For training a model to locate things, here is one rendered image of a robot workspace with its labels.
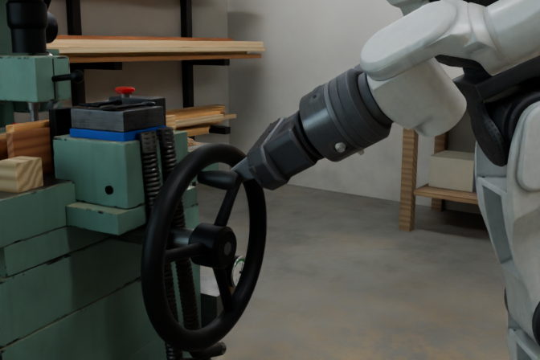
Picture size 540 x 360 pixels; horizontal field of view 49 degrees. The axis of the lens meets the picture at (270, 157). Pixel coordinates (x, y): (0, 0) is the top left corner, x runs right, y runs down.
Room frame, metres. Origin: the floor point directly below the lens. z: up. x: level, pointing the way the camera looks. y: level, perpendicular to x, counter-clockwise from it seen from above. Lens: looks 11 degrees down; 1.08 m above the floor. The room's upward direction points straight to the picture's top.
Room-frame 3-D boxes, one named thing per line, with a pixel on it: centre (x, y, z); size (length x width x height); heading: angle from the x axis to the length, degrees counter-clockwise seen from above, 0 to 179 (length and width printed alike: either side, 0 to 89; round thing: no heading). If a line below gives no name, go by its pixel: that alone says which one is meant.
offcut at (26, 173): (0.77, 0.33, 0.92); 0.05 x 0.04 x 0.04; 158
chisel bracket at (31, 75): (0.97, 0.40, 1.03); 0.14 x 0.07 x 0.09; 62
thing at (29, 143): (0.91, 0.31, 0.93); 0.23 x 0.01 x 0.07; 152
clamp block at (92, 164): (0.86, 0.22, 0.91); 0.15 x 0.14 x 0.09; 152
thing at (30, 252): (0.93, 0.33, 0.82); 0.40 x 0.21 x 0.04; 152
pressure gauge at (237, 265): (1.09, 0.07, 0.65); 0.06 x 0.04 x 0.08; 152
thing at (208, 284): (1.12, 0.13, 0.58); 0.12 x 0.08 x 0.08; 62
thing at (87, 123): (0.86, 0.21, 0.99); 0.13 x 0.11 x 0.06; 152
